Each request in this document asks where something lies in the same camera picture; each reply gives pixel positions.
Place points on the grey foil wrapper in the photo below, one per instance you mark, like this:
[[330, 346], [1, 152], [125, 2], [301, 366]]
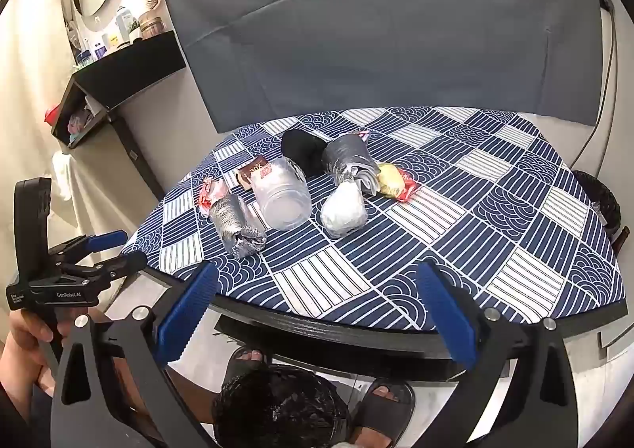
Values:
[[346, 156]]

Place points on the person's left hand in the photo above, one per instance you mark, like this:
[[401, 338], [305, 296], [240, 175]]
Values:
[[25, 354]]

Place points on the black board with sticker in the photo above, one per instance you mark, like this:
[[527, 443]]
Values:
[[133, 156]]

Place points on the person's right foot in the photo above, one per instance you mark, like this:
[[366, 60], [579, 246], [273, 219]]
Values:
[[384, 395]]

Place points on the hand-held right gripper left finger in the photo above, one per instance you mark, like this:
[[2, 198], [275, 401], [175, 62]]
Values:
[[185, 314]]

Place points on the black slipper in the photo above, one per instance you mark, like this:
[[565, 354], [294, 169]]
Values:
[[237, 369]]

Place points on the pink snack wrapper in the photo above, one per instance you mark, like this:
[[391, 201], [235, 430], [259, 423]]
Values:
[[364, 135]]

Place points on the dark wicker basket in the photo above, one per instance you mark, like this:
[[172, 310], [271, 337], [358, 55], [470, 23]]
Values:
[[597, 190]]

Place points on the white bottle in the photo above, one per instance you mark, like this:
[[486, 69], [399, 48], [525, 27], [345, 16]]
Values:
[[122, 24]]

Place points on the black cloth bundle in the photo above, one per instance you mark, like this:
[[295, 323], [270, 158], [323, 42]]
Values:
[[302, 148]]

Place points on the black table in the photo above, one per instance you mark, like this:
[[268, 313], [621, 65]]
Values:
[[346, 331]]

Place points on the person's left foot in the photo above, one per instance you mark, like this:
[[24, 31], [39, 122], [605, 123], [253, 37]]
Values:
[[251, 355]]

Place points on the red white wrapper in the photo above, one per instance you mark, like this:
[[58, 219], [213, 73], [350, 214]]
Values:
[[210, 193]]

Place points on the brown snack wrapper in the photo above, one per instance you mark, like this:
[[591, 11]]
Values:
[[252, 174]]

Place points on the feet in black sandals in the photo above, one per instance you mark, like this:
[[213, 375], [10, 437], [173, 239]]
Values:
[[379, 416]]

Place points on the grey backdrop cloth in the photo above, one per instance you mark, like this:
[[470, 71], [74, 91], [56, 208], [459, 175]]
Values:
[[371, 32]]

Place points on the red item in shelf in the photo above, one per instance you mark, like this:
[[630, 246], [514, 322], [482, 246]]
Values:
[[51, 115]]

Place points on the black lined trash bin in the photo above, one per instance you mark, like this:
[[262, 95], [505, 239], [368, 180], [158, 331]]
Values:
[[277, 408]]

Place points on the clear plastic jar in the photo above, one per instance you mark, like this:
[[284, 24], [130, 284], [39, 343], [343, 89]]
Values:
[[282, 200]]

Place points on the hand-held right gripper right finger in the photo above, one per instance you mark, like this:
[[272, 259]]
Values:
[[446, 314]]

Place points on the white tissue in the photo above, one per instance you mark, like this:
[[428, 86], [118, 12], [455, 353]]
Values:
[[342, 213]]

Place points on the crumpled silver wrapper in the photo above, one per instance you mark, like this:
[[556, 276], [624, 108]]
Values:
[[233, 225]]

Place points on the black wall shelf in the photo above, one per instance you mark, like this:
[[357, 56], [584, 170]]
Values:
[[129, 64]]

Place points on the yellow red snack packet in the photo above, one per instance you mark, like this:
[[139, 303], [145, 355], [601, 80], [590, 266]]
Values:
[[391, 178]]

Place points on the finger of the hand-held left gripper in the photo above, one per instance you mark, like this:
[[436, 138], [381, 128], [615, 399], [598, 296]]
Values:
[[128, 263], [106, 241]]

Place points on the copper lid jar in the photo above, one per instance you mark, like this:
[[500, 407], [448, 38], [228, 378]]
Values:
[[151, 24]]

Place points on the person's foot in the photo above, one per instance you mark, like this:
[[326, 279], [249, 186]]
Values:
[[251, 355], [384, 395]]

